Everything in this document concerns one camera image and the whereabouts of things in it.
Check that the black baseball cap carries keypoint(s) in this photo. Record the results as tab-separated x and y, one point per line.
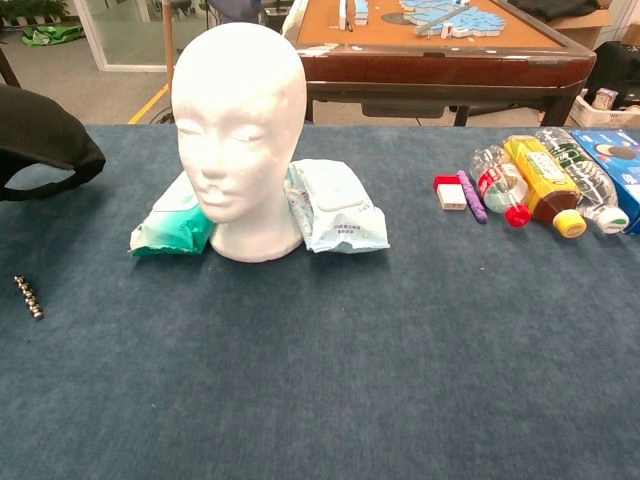
45	135

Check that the white foam mannequin head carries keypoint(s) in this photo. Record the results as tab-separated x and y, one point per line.
240	130

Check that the pale blue wet wipes pack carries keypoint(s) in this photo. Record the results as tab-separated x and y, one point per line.
340	215

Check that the blue felt table cover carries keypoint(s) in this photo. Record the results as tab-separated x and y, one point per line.
320	360

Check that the small red white box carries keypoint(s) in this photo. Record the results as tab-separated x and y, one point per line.
451	194

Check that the green wet wipes pack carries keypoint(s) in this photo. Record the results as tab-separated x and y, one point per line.
170	230

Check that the purple stick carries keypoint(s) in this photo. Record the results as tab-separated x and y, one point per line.
475	200

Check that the clear bottle red cap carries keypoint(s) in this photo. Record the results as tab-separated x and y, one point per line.
500	185

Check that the brown mahjong table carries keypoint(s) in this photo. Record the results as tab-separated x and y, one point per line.
450	70

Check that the standing mahjong tile row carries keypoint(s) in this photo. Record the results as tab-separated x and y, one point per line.
354	14

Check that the yellow label tea bottle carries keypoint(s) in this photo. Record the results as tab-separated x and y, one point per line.
545	185

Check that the wooden pole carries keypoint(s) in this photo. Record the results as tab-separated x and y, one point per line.
169	50

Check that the blue mahjong tile pile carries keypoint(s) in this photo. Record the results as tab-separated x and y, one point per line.
465	20

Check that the clear bottle white cap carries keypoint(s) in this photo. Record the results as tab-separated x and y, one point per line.
590	185

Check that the white framed glass partition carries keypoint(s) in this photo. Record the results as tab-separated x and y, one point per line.
125	30

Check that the blue cookie box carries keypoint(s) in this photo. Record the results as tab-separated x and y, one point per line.
617	160

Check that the white plastic basket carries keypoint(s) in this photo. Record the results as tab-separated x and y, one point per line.
605	117

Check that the small printed carton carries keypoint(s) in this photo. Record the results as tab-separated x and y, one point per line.
606	98

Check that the black cloth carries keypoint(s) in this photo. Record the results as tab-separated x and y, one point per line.
555	7

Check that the brown cardboard box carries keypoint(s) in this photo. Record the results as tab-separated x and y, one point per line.
585	32

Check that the green bag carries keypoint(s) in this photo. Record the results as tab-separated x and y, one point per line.
50	35

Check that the black bag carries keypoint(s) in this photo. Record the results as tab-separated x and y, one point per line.
617	65

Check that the green potted plants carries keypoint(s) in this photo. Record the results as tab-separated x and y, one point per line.
30	10

